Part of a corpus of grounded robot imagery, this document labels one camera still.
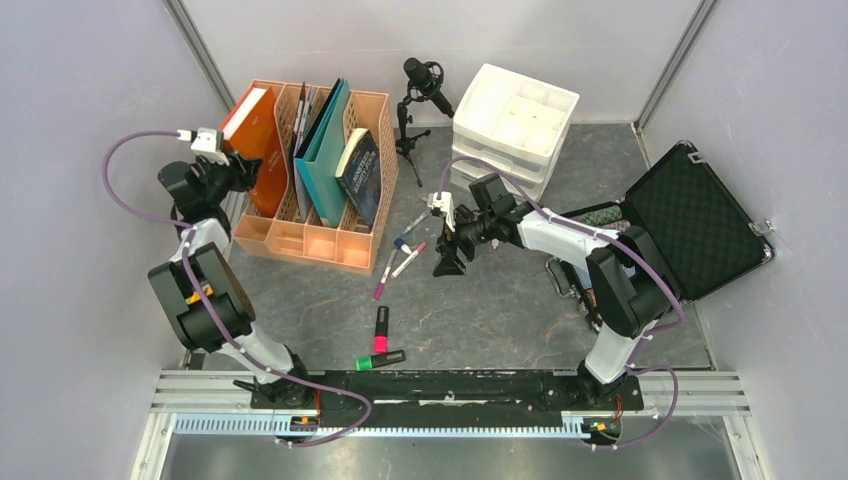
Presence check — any peach plastic file organizer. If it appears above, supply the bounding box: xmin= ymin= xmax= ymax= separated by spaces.
xmin=232 ymin=90 xmax=399 ymax=275

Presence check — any black microphone on tripod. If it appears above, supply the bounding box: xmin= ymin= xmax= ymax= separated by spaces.
xmin=390 ymin=57 xmax=456 ymax=188

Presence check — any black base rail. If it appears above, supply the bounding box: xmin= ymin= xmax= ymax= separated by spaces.
xmin=234 ymin=370 xmax=644 ymax=428

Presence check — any pink white marker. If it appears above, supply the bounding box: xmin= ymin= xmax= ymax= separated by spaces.
xmin=391 ymin=242 xmax=427 ymax=279

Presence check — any orange book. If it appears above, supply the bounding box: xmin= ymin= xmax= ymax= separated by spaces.
xmin=220 ymin=86 xmax=289 ymax=217

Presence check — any blue cap white marker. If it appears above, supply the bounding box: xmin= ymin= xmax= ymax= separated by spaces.
xmin=394 ymin=238 xmax=413 ymax=255

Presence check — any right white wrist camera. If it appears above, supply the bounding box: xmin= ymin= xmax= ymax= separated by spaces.
xmin=427 ymin=191 xmax=456 ymax=232

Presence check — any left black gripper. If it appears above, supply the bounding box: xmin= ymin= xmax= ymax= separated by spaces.
xmin=197 ymin=151 xmax=263 ymax=206

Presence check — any magenta marker pen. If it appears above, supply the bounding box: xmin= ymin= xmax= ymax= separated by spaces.
xmin=373 ymin=248 xmax=398 ymax=300

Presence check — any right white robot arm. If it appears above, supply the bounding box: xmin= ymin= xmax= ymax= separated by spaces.
xmin=427 ymin=174 xmax=685 ymax=408

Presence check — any green file folder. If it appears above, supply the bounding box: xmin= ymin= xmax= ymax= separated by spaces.
xmin=295 ymin=78 xmax=351 ymax=228

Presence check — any white plastic drawer unit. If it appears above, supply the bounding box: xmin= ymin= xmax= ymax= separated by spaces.
xmin=451 ymin=64 xmax=580 ymax=201

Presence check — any clear barrel pen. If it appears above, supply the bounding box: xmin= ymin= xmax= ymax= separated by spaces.
xmin=398 ymin=210 xmax=431 ymax=238

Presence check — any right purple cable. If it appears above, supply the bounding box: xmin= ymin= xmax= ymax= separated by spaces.
xmin=440 ymin=156 xmax=687 ymax=452

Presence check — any dark blue hardcover book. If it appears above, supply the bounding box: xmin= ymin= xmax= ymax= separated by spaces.
xmin=335 ymin=128 xmax=382 ymax=228

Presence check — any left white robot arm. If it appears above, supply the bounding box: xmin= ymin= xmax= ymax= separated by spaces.
xmin=148 ymin=151 xmax=314 ymax=408

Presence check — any printed white paper sheet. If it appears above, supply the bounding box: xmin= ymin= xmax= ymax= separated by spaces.
xmin=292 ymin=83 xmax=314 ymax=223

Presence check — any green highlighter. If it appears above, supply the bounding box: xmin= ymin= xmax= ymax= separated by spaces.
xmin=355 ymin=350 xmax=406 ymax=372

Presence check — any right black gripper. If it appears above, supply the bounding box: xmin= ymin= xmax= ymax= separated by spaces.
xmin=433 ymin=209 xmax=495 ymax=277

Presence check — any black open carrying case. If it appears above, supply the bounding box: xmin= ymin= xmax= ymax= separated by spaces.
xmin=566 ymin=140 xmax=774 ymax=303

